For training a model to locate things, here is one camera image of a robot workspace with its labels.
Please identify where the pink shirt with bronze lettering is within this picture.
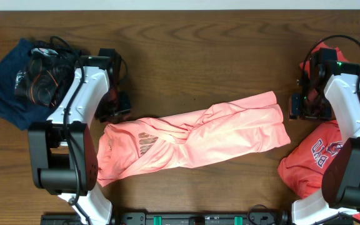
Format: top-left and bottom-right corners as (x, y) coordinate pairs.
(97, 91), (291, 186)

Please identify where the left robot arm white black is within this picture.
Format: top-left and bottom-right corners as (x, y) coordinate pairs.
(28, 52), (131, 224)

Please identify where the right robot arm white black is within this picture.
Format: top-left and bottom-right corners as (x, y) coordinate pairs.
(291, 59), (360, 224)

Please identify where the red shirt with navy lettering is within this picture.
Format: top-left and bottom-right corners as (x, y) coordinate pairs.
(276, 40), (360, 223)

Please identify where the black shirt orange swirl print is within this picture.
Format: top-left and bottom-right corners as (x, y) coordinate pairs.
(14, 41), (82, 108)

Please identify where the navy blue folded shirt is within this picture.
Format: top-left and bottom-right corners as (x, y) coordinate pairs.
(0, 38), (53, 130)

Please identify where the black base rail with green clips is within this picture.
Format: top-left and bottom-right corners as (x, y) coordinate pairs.
(41, 204), (354, 225)

